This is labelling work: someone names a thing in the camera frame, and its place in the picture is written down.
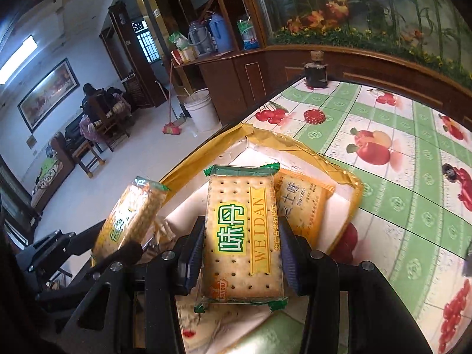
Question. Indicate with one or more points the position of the red box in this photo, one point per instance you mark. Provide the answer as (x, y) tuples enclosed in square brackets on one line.
[(182, 55)]

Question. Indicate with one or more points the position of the grey kettle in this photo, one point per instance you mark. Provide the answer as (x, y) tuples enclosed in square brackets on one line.
[(199, 37)]

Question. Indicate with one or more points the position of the white foam box yellow tape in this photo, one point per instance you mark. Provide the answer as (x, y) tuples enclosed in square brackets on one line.
[(324, 166)]

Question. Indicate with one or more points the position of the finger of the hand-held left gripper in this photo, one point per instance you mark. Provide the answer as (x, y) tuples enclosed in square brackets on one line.
[(125, 252)]

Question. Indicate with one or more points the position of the ceiling tube light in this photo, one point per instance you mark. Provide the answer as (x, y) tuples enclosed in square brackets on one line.
[(18, 59)]

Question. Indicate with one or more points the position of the fruit print tablecloth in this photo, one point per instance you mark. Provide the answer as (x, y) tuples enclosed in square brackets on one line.
[(405, 206)]

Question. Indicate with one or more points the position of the blue green plastic bag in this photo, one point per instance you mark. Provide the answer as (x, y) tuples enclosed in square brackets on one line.
[(247, 34)]

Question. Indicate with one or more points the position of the large orange cracker packet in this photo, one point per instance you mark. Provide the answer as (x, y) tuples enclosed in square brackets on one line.
[(306, 206)]

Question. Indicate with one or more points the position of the blue thermos jug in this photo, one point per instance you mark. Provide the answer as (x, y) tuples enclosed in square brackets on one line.
[(219, 32)]

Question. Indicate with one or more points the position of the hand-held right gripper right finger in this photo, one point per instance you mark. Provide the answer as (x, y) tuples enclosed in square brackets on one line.
[(291, 261)]

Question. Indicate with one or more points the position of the large aquarium with plants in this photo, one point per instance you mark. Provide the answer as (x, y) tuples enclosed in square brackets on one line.
[(368, 7)]

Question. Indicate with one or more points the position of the barred window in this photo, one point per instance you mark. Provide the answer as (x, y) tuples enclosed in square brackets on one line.
[(143, 40)]

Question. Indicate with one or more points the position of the green edged cracker packet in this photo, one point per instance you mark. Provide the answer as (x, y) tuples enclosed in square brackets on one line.
[(129, 214), (239, 236)]

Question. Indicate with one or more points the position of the framed wall picture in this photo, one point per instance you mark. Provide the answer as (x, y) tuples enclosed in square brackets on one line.
[(48, 92)]

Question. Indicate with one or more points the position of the white bucket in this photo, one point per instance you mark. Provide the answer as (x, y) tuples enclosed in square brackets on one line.
[(201, 110)]

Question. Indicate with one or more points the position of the wooden sofa bench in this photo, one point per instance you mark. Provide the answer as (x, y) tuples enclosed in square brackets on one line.
[(51, 169)]

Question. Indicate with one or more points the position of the wooden chair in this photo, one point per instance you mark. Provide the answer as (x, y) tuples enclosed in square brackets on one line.
[(107, 120)]

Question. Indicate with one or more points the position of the dark ink bottle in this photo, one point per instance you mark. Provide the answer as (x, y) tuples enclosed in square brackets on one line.
[(316, 72)]

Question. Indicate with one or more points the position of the wooden cabinet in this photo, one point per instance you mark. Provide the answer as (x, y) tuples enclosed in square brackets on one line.
[(228, 77)]

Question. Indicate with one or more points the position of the dark round bottle cap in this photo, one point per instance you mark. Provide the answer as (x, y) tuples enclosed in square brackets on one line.
[(450, 171)]

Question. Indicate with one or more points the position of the red broom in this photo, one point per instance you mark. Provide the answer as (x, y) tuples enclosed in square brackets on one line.
[(172, 127)]

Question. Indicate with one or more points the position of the green white bag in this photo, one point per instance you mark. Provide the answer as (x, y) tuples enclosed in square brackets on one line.
[(177, 40)]

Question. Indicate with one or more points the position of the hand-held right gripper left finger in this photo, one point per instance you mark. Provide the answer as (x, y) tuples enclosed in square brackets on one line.
[(191, 258)]

